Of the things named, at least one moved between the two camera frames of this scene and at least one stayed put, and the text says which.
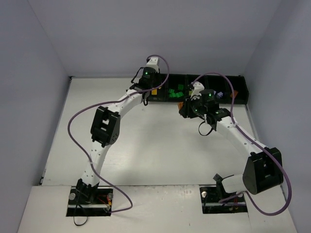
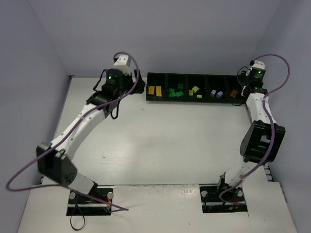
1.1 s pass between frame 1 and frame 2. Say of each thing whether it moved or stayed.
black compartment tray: stayed
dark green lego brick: stayed
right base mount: stayed
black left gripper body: moved
